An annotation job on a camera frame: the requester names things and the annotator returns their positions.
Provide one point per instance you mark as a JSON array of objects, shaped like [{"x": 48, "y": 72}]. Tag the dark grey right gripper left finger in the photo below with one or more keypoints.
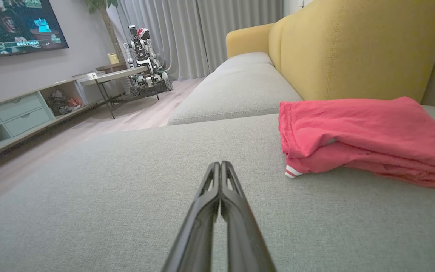
[{"x": 198, "y": 234}]

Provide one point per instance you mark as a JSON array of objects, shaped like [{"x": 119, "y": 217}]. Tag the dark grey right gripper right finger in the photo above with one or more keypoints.
[{"x": 244, "y": 234}]

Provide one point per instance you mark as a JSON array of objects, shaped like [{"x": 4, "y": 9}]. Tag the red shorts with white stripe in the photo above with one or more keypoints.
[{"x": 372, "y": 132}]

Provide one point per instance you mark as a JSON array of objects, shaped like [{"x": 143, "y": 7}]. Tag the narrow grey sofa seat cushion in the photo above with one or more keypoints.
[{"x": 236, "y": 90}]

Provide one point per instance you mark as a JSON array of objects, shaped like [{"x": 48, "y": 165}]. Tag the white wheeled robot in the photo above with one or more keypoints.
[{"x": 144, "y": 64}]

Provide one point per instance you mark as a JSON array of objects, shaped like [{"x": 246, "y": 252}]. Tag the grey side table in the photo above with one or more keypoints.
[{"x": 115, "y": 74}]

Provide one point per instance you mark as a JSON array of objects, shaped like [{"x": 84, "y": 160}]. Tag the black and red clutter pile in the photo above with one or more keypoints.
[{"x": 60, "y": 104}]

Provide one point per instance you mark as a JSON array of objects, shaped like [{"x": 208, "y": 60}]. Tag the small white box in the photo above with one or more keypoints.
[{"x": 92, "y": 75}]

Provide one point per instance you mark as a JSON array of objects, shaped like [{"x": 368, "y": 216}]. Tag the small yellow container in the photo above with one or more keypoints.
[{"x": 113, "y": 59}]

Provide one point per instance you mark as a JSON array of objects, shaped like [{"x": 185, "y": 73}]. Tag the grey pleated curtain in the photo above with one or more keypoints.
[{"x": 202, "y": 34}]

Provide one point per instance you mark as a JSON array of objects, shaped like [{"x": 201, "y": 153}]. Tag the pale green TV cabinet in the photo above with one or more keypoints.
[{"x": 21, "y": 113}]

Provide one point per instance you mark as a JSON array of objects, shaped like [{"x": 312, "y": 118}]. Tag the yellow sofa backrest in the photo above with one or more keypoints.
[{"x": 353, "y": 49}]

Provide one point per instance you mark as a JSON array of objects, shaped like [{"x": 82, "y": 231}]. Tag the green potted plant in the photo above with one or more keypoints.
[{"x": 110, "y": 26}]

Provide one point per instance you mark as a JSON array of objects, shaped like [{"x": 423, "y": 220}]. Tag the wall-mounted flat television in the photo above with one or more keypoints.
[{"x": 13, "y": 26}]

